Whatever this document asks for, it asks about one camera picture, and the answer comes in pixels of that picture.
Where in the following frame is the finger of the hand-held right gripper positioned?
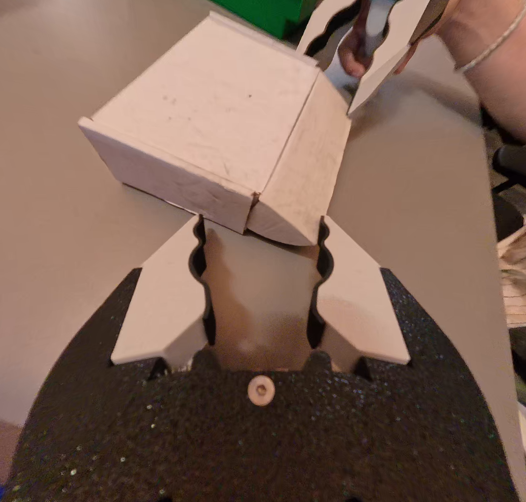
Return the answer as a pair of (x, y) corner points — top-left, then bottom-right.
(347, 0), (434, 117)
(296, 0), (363, 58)

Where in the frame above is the black chair base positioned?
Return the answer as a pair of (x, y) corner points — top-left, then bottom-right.
(491, 144), (526, 192)

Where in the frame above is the person's right forearm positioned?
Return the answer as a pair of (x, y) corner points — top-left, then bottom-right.
(462, 11), (526, 143)

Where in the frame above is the white printed shirt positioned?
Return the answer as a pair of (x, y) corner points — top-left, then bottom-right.
(496, 222), (526, 327)

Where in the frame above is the white beaded bracelet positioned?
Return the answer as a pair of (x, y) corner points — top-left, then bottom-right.
(454, 5), (526, 74)

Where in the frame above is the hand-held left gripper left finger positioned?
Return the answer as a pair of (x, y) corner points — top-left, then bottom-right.
(110, 215), (217, 369)

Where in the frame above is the person's right hand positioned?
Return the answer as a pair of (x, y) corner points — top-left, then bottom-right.
(339, 0), (526, 80)

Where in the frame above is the white cardboard mailer box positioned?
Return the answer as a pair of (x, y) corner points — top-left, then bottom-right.
(78, 11), (353, 247)

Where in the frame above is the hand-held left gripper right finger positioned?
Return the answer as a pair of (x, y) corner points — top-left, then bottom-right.
(306, 216), (412, 374)

